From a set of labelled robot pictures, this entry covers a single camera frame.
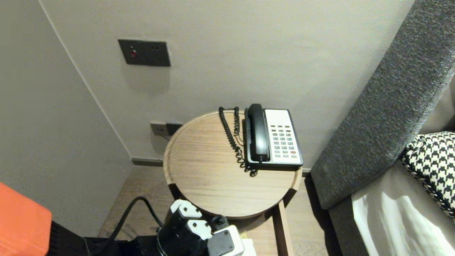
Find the gold tissue box white tissue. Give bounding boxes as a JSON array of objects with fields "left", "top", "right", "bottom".
[{"left": 241, "top": 239, "right": 257, "bottom": 256}]

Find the black telephone handset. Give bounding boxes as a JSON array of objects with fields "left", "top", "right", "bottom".
[{"left": 247, "top": 103, "right": 270, "bottom": 162}]

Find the round wooden side table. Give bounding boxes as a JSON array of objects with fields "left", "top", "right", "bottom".
[{"left": 163, "top": 111, "right": 303, "bottom": 220}]

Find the white and black telephone base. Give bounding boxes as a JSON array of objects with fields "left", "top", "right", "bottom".
[{"left": 243, "top": 108, "right": 304, "bottom": 167}]

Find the grey fabric bed base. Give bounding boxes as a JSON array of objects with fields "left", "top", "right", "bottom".
[{"left": 328, "top": 197, "right": 368, "bottom": 256}]

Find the grey fabric headboard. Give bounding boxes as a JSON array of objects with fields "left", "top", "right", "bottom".
[{"left": 310, "top": 0, "right": 455, "bottom": 210}]

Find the black white houndstooth pillow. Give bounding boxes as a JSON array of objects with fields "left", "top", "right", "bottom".
[{"left": 401, "top": 132, "right": 455, "bottom": 218}]

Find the black coiled telephone cord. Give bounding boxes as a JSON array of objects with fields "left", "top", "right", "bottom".
[{"left": 218, "top": 107, "right": 258, "bottom": 177}]

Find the grey wall socket plate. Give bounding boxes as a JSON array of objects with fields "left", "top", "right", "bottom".
[{"left": 150, "top": 122, "right": 167, "bottom": 137}]

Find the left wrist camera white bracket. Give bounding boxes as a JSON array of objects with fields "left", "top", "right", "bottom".
[{"left": 170, "top": 199, "right": 246, "bottom": 256}]

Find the dark wall switch panel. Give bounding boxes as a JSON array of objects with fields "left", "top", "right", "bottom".
[{"left": 118, "top": 39, "right": 171, "bottom": 67}]

